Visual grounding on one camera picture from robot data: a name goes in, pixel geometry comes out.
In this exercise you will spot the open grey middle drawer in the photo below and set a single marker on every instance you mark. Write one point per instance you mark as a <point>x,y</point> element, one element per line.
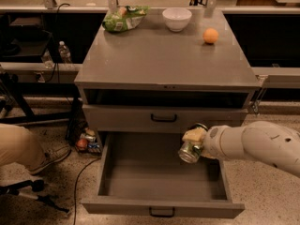
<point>142,170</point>

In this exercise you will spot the white bowl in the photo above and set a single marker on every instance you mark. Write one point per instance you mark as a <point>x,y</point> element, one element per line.
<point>176,18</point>

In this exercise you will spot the green soda can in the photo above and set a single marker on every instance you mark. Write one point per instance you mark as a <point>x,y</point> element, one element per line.
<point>190,151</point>

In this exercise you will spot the green chip bag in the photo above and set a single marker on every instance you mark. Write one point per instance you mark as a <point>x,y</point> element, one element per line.
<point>124,19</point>

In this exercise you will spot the black drawer handle top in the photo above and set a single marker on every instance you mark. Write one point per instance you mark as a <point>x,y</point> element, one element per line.
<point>163,119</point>

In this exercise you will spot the clear water bottle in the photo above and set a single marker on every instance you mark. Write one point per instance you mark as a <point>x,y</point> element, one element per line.
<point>47,60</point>
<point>64,52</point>

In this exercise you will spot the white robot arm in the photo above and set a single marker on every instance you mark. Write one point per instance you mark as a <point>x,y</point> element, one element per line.
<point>269,143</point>

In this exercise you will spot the orange fruit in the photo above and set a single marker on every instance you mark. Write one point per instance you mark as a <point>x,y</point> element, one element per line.
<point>210,36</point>

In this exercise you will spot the grey sneaker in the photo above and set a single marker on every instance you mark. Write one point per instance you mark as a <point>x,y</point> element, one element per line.
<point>51,156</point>

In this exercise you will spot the grey drawer cabinet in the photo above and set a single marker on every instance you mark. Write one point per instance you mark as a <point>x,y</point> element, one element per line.
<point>153,66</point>

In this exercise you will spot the red apple on floor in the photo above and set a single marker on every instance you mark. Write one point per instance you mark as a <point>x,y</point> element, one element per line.
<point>81,144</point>

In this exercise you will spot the black drawer handle middle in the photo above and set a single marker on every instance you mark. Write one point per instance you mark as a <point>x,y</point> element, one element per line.
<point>162,212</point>

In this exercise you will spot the black office chair base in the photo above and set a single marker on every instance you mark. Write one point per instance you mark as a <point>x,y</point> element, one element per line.
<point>30,189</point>

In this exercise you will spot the black drawer handle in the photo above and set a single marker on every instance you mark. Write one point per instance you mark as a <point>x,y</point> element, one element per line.
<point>163,119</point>
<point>162,212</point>

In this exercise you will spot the closed grey top drawer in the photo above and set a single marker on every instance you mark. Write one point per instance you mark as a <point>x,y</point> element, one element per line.
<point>137,118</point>

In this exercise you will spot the person's leg in khaki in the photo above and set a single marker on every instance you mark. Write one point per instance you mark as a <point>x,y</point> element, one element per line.
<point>20,145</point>

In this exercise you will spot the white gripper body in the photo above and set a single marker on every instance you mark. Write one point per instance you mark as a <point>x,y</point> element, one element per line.
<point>215,142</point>

